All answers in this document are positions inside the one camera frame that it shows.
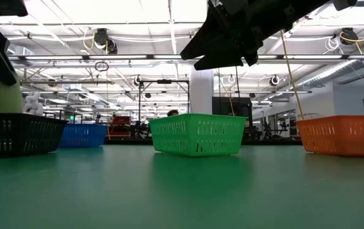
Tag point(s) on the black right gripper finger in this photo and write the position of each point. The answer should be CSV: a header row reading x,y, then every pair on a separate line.
x,y
205,38
223,58

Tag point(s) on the yellow cylinder foam block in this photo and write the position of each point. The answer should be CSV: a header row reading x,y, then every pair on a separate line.
x,y
8,95

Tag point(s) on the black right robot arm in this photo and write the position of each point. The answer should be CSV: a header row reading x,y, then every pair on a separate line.
x,y
296,9

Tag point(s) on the dark monitor screen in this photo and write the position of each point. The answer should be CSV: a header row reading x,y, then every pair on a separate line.
x,y
226,106

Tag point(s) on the white knobby object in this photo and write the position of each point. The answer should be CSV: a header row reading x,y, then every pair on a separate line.
x,y
34,105

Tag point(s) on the person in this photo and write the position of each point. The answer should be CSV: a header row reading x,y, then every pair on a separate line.
x,y
172,113

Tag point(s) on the green plastic basket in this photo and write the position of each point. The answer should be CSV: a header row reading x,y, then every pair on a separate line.
x,y
198,133

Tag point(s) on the black plastic basket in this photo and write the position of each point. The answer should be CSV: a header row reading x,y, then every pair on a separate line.
x,y
16,133

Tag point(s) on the red cart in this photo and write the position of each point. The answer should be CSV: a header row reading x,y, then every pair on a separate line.
x,y
121,121

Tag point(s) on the blue plastic basket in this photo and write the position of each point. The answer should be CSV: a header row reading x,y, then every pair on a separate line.
x,y
83,135

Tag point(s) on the red-orange plastic basket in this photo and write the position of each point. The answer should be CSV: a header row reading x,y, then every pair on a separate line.
x,y
344,135

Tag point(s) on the black gantry frame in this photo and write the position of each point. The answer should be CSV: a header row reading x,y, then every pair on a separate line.
x,y
164,81

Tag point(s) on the silver ventilation duct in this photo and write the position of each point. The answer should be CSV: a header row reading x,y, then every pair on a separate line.
x,y
334,71

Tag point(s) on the black aluminium rig frame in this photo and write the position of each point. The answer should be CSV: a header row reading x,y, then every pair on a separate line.
x,y
131,142

